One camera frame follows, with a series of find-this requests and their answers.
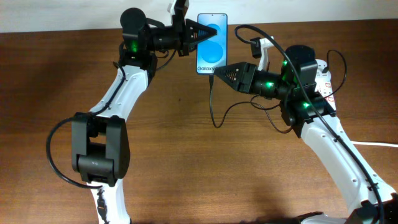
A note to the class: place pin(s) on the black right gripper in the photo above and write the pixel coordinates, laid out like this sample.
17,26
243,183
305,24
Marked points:
248,78

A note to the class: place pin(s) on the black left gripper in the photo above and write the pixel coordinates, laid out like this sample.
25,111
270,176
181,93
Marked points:
181,30

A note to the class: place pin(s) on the blue Galaxy smartphone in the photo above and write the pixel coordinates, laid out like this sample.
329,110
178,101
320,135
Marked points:
212,53

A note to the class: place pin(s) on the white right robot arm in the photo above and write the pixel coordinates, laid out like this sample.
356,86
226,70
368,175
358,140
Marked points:
369,199

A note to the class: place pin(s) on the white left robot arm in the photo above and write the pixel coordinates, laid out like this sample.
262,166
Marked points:
100,146

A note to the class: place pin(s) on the black charger plug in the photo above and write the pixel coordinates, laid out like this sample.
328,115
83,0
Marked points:
325,70

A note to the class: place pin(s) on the white power strip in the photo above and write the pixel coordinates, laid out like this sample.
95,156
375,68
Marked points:
323,83

